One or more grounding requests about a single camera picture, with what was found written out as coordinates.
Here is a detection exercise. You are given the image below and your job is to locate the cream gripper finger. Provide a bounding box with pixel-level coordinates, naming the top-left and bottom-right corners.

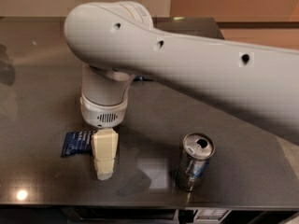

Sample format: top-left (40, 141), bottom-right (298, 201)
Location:
top-left (92, 128), bottom-right (119, 181)

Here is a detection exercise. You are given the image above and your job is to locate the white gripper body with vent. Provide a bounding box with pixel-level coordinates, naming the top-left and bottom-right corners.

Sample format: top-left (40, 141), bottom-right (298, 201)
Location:
top-left (80, 95), bottom-right (128, 129)

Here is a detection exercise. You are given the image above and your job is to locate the blue rxbar blueberry bar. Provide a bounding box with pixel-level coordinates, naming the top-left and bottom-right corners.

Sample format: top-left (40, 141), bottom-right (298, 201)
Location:
top-left (61, 131), bottom-right (95, 157)

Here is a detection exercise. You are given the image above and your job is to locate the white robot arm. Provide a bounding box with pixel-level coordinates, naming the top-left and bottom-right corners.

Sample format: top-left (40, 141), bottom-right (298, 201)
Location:
top-left (64, 1), bottom-right (299, 143)

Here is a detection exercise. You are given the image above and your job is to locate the crumpled blue chip bag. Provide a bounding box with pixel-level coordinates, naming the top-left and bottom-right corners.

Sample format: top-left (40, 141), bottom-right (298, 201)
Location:
top-left (134, 76), bottom-right (153, 81)

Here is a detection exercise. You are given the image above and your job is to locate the silver blue drink can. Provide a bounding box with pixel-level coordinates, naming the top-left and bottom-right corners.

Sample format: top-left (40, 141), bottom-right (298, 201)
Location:
top-left (176, 133), bottom-right (215, 192)

